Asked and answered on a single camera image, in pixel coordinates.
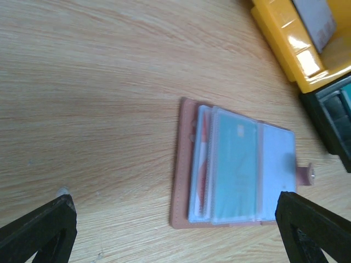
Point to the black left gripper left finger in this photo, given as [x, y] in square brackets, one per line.
[47, 233]

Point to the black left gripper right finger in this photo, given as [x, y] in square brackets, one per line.
[308, 231]

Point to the teal card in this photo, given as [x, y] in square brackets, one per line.
[235, 172]

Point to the red white credit card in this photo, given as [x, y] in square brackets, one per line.
[198, 182]

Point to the black bin with teal cards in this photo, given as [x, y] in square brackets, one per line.
[330, 118]

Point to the teal cards stack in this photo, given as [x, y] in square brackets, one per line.
[346, 95]

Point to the yellow card bin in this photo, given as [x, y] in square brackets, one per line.
[294, 49]

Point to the white cards stack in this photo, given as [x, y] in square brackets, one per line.
[318, 21]

